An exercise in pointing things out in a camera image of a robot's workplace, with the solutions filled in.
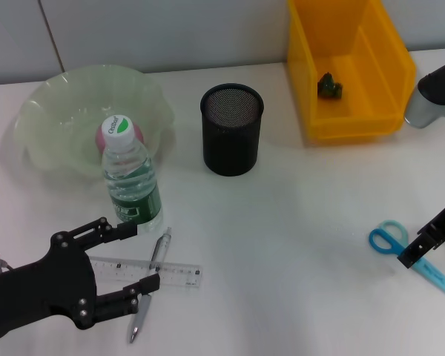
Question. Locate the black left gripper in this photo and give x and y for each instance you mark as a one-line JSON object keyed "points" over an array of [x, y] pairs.
{"points": [[41, 293]]}

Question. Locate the blue scissors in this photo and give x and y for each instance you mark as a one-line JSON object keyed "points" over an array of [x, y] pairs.
{"points": [[385, 239]]}

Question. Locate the clear water bottle green label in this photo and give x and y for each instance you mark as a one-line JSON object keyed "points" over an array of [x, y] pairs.
{"points": [[133, 185]]}

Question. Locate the pink peach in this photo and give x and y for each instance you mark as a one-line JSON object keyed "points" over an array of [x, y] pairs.
{"points": [[99, 139]]}

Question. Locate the green plastic wrapper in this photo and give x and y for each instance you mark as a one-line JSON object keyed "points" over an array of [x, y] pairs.
{"points": [[330, 87]]}

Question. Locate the silver ballpoint pen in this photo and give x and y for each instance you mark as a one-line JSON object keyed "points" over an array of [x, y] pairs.
{"points": [[159, 248]]}

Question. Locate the clear plastic ruler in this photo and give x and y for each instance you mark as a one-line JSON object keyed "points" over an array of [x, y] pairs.
{"points": [[178, 272]]}

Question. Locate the black mesh pen holder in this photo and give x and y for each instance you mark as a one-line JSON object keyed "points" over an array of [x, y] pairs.
{"points": [[231, 148]]}

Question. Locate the pale green wavy glass plate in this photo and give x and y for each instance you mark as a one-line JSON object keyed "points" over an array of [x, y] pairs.
{"points": [[66, 100]]}

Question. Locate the yellow plastic bin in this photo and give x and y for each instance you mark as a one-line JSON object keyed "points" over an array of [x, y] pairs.
{"points": [[374, 111]]}

